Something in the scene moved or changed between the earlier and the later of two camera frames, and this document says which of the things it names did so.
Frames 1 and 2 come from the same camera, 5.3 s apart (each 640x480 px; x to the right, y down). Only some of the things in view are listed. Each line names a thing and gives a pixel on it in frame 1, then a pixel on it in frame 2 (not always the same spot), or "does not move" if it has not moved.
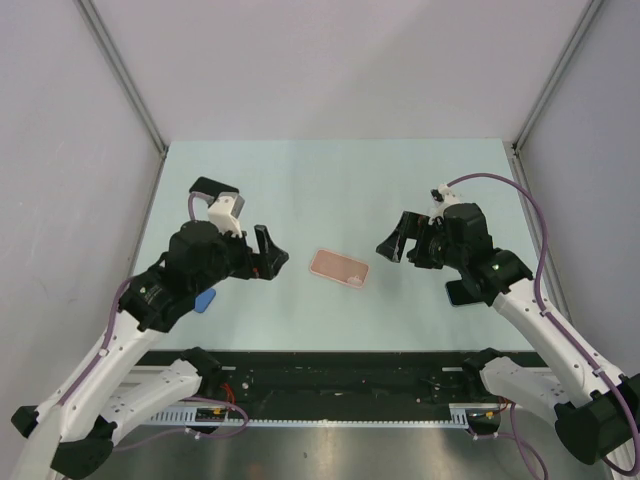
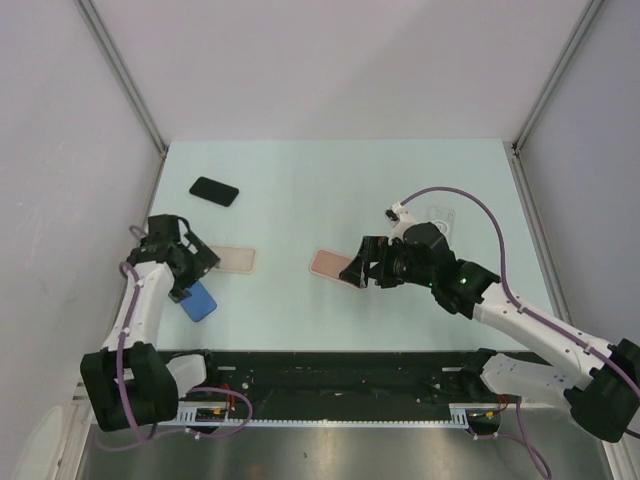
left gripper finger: [271, 258] → [180, 291]
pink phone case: [339, 268] does not move
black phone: [211, 188] does not move
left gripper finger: [263, 239] → [199, 253]
